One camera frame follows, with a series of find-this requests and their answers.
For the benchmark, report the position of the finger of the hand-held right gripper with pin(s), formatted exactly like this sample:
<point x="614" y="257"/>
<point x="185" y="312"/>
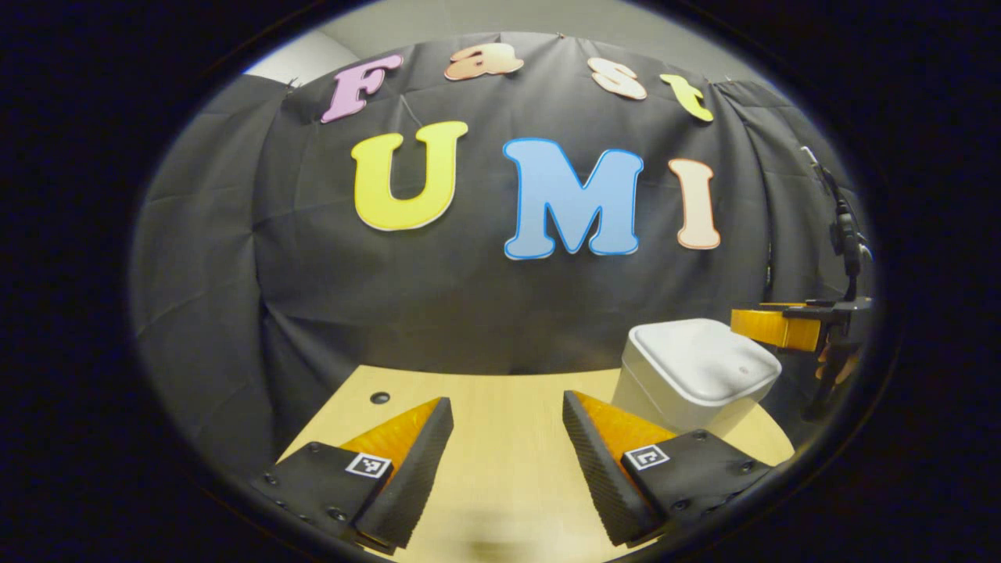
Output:
<point x="782" y="305"/>
<point x="774" y="328"/>

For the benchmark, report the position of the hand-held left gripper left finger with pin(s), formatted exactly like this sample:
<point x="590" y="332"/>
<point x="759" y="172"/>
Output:
<point x="414" y="485"/>

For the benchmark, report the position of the wooden desktop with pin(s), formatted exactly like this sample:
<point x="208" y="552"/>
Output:
<point x="500" y="422"/>

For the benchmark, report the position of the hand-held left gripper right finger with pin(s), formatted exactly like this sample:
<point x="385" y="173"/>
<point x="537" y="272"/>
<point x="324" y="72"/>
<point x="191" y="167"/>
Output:
<point x="602" y="477"/>

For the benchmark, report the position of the white desktop garbage bin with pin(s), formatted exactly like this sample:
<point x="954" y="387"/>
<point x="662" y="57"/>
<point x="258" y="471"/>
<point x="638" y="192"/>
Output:
<point x="696" y="360"/>

